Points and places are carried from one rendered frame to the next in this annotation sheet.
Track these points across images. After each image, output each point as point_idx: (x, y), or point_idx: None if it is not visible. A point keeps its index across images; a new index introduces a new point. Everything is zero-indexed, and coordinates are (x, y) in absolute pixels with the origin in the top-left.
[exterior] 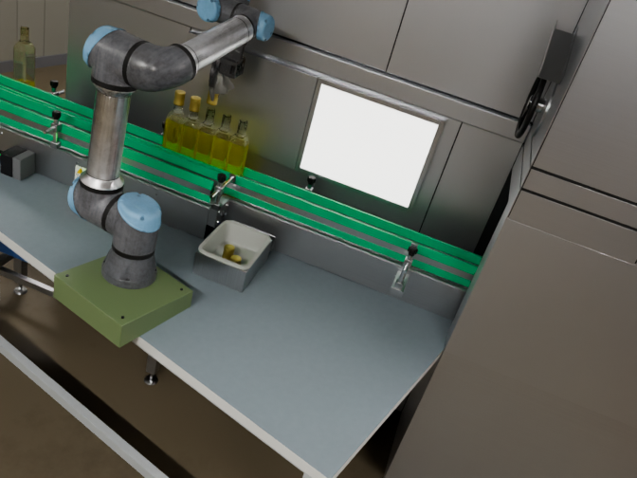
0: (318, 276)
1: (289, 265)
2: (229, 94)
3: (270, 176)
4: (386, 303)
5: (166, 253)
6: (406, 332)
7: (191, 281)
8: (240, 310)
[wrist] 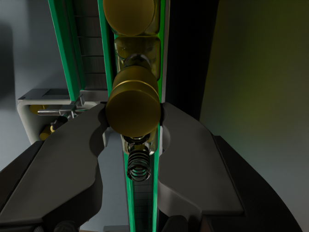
0: (117, 169)
1: (116, 149)
2: (276, 100)
3: (157, 152)
4: (122, 206)
5: (34, 50)
6: (101, 218)
7: (20, 94)
8: (26, 141)
